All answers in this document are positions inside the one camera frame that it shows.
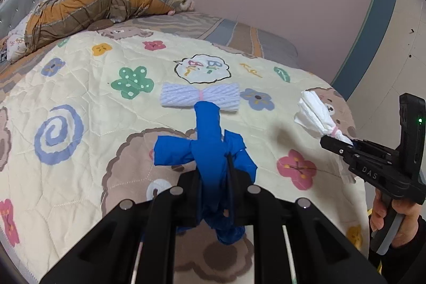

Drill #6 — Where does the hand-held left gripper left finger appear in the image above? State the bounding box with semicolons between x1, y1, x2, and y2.
40;167;204;284

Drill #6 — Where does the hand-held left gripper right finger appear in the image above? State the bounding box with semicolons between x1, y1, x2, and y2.
226;153;388;284

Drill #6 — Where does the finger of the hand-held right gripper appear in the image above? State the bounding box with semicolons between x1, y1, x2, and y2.
320;135;356;166
353;139;400;160

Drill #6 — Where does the white tissue bundle pink band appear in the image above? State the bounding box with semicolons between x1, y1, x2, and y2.
294;89;357;185

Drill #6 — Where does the blue rubber glove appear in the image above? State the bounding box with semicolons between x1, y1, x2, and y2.
153;102;259;246

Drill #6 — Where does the person's right forearm dark sleeve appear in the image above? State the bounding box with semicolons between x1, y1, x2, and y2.
367;216;426;284

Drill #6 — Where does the person's right hand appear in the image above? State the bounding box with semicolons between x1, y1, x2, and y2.
369;187;426;248

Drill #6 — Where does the striped grey bed sheet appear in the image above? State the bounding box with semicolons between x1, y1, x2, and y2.
96;11;299;69

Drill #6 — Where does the cream printed bear blanket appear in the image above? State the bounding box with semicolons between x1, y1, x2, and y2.
0;28;367;284

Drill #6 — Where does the orange brown quilt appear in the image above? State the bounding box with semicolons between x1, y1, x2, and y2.
24;0;182;54

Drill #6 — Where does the floral white pillow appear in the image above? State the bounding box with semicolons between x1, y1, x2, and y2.
0;18;31;63

